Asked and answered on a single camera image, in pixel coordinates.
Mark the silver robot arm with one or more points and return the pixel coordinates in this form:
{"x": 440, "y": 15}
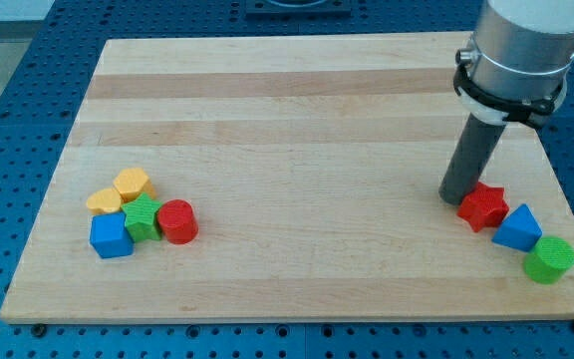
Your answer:
{"x": 513, "y": 67}

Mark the yellow hexagon block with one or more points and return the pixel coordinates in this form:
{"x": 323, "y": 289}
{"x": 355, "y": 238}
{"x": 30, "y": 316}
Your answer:
{"x": 132, "y": 182}

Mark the wooden board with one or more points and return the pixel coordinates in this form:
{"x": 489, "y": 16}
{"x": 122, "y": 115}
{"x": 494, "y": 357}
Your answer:
{"x": 312, "y": 164}

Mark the red cylinder block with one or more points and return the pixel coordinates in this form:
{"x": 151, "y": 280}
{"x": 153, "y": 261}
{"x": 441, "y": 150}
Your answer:
{"x": 177, "y": 221}

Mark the green star block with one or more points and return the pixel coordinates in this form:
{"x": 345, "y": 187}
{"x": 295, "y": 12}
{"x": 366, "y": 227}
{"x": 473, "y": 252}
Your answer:
{"x": 141, "y": 218}

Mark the yellow heart block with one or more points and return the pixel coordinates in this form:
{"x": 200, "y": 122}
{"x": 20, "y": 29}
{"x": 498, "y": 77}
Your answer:
{"x": 104, "y": 201}

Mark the blue cube block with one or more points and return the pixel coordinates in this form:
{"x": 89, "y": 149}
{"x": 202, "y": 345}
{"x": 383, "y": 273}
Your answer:
{"x": 109, "y": 236}

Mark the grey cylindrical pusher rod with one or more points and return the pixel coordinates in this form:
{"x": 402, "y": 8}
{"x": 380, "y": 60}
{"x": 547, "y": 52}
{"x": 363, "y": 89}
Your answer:
{"x": 469, "y": 159}

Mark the red star block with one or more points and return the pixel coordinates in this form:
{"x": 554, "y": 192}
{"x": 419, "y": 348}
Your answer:
{"x": 484, "y": 207}

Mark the blue triangle block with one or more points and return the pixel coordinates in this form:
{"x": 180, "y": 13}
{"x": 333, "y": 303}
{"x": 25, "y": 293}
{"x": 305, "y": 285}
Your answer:
{"x": 520, "y": 230}

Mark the green cylinder block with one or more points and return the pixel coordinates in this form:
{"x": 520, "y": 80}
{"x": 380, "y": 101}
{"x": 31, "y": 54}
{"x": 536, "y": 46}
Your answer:
{"x": 548, "y": 260}

